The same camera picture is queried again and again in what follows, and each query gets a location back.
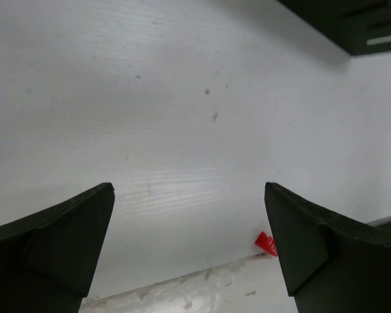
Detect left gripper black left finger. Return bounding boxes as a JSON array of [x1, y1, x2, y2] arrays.
[[0, 183, 115, 312]]

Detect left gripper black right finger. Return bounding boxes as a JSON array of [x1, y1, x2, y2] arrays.
[[265, 182, 391, 312]]

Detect small red lego piece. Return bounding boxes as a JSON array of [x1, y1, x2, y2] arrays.
[[254, 231, 278, 257]]

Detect black double container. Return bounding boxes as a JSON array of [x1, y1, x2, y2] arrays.
[[280, 0, 391, 56]]

